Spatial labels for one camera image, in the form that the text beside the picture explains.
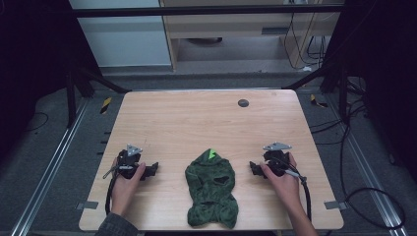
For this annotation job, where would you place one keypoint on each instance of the black metal stand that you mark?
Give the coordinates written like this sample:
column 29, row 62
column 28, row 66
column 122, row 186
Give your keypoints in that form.
column 342, row 95
column 70, row 98

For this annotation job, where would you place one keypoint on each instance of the green hooded pet garment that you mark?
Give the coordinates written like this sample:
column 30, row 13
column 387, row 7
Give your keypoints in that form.
column 211, row 190

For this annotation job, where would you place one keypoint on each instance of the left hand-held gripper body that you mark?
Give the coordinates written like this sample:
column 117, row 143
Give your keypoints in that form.
column 127, row 164

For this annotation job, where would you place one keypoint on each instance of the person's left hand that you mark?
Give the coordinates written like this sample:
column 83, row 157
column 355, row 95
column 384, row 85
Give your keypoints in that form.
column 123, row 193

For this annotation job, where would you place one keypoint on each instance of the black curtain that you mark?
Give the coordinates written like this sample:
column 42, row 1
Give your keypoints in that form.
column 383, row 65
column 29, row 59

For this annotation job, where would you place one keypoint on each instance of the grey tape strip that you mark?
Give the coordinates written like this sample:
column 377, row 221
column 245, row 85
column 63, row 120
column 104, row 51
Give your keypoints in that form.
column 335, row 205
column 87, row 205

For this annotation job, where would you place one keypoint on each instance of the yellow black hazard tape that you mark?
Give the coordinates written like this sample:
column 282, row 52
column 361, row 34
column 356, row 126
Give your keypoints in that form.
column 105, row 105
column 317, row 102

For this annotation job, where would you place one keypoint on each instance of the white cabinet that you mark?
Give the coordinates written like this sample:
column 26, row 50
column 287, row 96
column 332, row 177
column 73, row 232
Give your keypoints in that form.
column 124, row 42

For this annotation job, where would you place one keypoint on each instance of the light wooden desk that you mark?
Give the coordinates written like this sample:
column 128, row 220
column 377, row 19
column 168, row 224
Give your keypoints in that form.
column 229, row 28

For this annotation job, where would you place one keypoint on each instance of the grey round table grommet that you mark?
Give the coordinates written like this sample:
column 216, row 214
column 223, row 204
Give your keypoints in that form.
column 243, row 103

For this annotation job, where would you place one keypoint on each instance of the person's right hand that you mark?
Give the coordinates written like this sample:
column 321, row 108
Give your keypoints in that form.
column 283, row 188

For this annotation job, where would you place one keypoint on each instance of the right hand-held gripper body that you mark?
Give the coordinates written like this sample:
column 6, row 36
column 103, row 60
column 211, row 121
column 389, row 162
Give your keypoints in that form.
column 277, row 162

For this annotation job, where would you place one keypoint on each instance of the aluminium floor rail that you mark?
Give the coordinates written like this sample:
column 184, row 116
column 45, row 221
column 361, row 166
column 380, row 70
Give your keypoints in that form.
column 370, row 170
column 49, row 167

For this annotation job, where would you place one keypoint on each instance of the black horizontal frame bar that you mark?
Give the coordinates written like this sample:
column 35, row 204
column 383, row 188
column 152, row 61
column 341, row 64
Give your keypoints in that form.
column 196, row 11

